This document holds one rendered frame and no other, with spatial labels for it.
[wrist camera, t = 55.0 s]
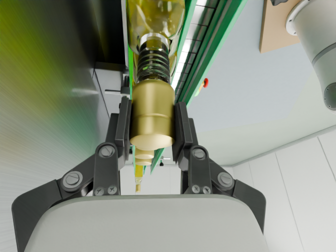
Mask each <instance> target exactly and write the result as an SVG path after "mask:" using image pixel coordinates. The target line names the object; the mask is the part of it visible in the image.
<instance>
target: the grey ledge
mask: <svg viewBox="0 0 336 252"><path fill-rule="evenodd" d="M123 69H126V65H125V64H117V63H108V62H99V61H96V62H95V67H94V70H95V73H96V76H97V79H98V83H99V86H100V89H101V92H102V96H103V99H104V102H105V105H106V109H107V112H108V115H109V118H110V116H111V113H116V114H119V112H120V111H119V104H120V103H121V100H122V99H121V95H118V94H106V93H105V90H118V91H120V90H121V87H123V86H124V80H123Z"/></svg>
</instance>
